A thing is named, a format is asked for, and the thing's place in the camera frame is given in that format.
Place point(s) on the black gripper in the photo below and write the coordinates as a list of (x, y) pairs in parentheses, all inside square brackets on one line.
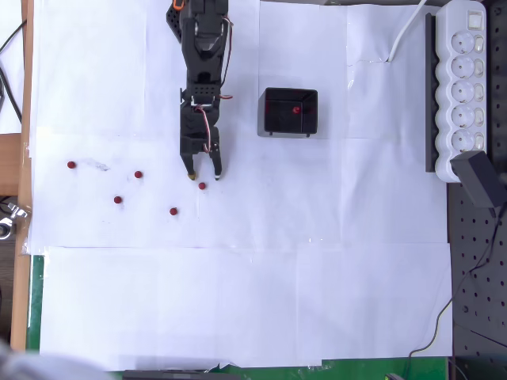
[(192, 146)]

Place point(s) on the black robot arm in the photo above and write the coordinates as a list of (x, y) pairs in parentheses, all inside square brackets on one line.
[(198, 67)]

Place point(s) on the black box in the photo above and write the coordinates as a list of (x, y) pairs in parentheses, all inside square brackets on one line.
[(285, 126)]

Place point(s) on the white paper table cover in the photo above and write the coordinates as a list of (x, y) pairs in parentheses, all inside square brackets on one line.
[(237, 297)]

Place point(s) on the wooden table edge board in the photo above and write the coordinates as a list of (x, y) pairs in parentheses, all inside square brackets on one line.
[(27, 99)]

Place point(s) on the metal clamp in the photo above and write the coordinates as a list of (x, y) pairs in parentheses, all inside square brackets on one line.
[(16, 211)]

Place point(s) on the flat black device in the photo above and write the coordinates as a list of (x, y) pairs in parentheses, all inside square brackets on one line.
[(178, 375)]

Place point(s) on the green cutting mat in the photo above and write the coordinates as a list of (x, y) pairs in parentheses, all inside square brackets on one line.
[(35, 297)]

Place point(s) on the dark grey ridged panel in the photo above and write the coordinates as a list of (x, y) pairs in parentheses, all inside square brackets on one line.
[(6, 277)]

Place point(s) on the blurry grey object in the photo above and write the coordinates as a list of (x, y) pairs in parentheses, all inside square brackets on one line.
[(31, 366)]

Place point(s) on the black power adapter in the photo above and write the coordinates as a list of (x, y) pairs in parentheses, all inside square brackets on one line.
[(475, 178)]

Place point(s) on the white power strip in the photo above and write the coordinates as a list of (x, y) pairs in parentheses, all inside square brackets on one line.
[(461, 23)]

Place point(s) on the black pegboard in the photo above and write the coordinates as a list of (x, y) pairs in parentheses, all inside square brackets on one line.
[(483, 316)]

